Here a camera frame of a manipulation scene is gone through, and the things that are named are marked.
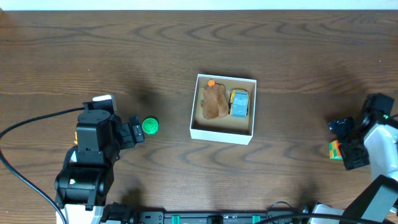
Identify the brown plush bear toy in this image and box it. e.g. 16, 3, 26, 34
201, 79, 229, 119

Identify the yellow grey toy truck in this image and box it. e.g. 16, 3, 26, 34
229, 89, 249, 119

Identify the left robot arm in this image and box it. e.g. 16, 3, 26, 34
55, 110, 144, 223

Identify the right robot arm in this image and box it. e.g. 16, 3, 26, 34
306, 93, 397, 223

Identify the multicolour puzzle cube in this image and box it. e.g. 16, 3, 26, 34
328, 140, 343, 160

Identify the green round disc toy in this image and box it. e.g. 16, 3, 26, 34
142, 118, 159, 135

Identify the orange rubber duck toy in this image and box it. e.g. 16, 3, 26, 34
74, 131, 78, 145

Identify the white cardboard box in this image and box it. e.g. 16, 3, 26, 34
190, 74, 257, 145

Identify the left black cable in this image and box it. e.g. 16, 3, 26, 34
0, 107, 85, 224

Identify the black cable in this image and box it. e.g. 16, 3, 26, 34
254, 200, 398, 224
0, 107, 85, 224

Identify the right black cable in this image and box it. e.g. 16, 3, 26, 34
254, 200, 398, 224

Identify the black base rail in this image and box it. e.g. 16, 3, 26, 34
102, 203, 371, 224

